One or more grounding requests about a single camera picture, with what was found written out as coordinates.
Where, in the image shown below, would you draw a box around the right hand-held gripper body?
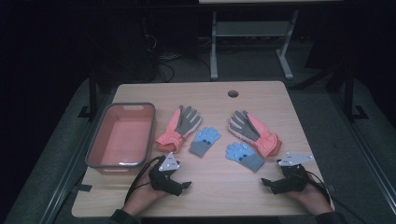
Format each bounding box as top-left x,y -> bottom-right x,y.
270,151 -> 316,196

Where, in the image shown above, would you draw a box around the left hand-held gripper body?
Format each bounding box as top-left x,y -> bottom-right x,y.
148,151 -> 185,197

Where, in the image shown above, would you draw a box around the blue and grey glove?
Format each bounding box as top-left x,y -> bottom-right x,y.
224,141 -> 266,173
188,126 -> 222,159

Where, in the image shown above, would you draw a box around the pink and grey glove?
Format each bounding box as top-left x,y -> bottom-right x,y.
155,105 -> 203,154
228,110 -> 283,159

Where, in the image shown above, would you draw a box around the pink basket with grey rim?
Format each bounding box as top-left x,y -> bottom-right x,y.
84,102 -> 157,175

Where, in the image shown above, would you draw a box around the person's right hand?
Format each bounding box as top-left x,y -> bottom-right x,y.
285,178 -> 334,217

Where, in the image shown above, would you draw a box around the person's left hand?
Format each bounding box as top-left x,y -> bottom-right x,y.
121,173 -> 171,217

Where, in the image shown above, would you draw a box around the black metal stand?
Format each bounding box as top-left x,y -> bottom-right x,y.
78,69 -> 100,119
342,63 -> 370,123

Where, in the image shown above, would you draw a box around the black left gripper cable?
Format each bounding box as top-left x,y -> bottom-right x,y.
123,155 -> 165,205

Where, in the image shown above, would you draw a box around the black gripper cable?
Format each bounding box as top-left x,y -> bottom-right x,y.
303,170 -> 372,224
123,155 -> 165,205

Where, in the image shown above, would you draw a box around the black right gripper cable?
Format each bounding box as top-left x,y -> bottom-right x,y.
303,170 -> 372,224

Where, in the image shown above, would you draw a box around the black strap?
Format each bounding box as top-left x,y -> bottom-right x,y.
72,184 -> 93,193

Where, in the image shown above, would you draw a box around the black floor cables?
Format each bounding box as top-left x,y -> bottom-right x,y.
146,31 -> 213,83

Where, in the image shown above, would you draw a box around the grey metal desk frame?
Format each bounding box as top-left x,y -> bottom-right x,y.
198,0 -> 344,81

